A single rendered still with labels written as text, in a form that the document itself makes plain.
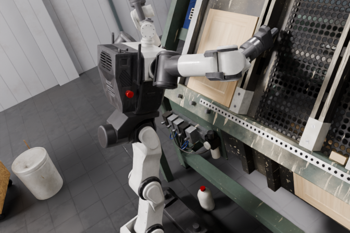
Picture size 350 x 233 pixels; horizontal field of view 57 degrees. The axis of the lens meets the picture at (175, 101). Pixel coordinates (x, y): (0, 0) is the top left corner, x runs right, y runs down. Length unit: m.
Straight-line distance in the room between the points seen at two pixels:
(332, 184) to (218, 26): 1.02
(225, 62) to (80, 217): 1.97
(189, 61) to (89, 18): 3.72
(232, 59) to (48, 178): 2.19
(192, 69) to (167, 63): 0.13
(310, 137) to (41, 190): 2.30
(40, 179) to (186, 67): 2.02
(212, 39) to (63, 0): 3.14
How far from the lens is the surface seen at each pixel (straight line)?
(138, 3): 1.78
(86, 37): 4.91
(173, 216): 2.23
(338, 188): 1.41
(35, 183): 3.01
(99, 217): 2.71
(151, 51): 1.44
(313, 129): 1.41
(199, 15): 2.03
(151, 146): 1.66
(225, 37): 1.84
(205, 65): 1.19
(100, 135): 1.61
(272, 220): 2.11
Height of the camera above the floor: 1.93
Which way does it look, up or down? 33 degrees down
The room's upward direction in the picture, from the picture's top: 18 degrees counter-clockwise
